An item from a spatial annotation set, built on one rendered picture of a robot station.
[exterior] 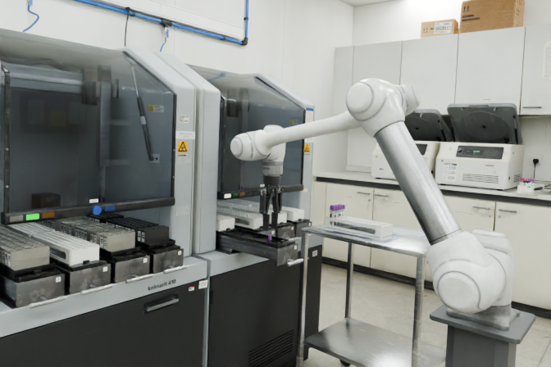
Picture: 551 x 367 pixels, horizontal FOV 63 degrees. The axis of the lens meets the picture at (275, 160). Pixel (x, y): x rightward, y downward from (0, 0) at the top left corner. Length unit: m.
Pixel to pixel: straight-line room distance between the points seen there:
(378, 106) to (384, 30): 3.62
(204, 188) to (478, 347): 1.15
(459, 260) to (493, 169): 2.53
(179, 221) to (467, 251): 1.08
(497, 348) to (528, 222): 2.30
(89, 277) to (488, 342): 1.25
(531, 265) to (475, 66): 1.65
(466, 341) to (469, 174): 2.42
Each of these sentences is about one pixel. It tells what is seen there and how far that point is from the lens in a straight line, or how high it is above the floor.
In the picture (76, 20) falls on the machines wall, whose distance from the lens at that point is 2.90.
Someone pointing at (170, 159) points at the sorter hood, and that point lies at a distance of 1.79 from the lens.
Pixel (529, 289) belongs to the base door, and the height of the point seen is 0.20.
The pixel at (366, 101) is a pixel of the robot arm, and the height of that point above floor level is 1.36.
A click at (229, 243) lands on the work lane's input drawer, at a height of 0.78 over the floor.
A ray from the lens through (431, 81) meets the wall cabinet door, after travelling 4.33.
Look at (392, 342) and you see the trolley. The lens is 2.40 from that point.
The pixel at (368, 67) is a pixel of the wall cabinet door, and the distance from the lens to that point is 4.61.
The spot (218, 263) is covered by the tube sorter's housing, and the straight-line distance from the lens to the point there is 1.93.
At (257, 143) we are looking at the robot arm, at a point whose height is 1.22.
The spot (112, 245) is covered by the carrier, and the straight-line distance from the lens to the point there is 1.69.
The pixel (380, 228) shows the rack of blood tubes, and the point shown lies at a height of 0.87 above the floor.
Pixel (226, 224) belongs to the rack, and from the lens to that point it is 2.07.
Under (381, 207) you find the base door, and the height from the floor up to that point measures 0.65.
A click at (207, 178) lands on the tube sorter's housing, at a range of 1.93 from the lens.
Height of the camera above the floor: 1.25
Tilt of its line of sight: 3 degrees down
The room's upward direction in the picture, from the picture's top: 2 degrees clockwise
